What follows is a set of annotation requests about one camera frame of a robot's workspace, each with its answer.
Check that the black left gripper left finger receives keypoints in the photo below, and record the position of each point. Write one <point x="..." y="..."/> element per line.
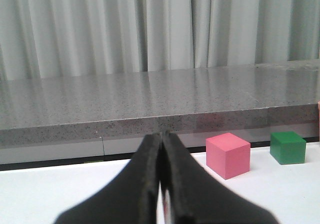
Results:
<point x="130" y="198"/>

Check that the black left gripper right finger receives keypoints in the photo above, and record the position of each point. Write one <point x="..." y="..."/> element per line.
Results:
<point x="195" y="197"/>

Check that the pink cube block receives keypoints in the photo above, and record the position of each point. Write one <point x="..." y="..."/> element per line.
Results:
<point x="228" y="155"/>

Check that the green cube block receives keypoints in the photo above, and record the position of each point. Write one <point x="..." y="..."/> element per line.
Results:
<point x="288" y="147"/>

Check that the grey stone counter ledge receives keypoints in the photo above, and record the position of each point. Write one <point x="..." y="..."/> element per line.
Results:
<point x="209" y="99"/>

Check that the pink plastic bin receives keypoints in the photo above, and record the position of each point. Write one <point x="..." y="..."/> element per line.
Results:
<point x="318" y="105"/>

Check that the grey pleated curtain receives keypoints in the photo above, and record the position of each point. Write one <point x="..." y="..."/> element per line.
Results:
<point x="54" y="38"/>

